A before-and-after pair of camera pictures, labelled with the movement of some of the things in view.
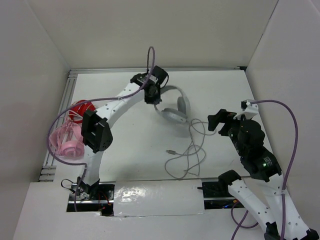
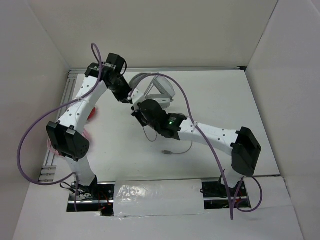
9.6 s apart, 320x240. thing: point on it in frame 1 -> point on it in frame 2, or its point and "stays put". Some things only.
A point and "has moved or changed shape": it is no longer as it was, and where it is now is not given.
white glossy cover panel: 139,198 stays put
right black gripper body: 230,124 -> 138,115
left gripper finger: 155,99 -> 123,98
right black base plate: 216,189 stays put
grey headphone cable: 187,151 -> 166,152
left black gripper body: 157,90 -> 120,85
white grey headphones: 183,113 has moved or changed shape
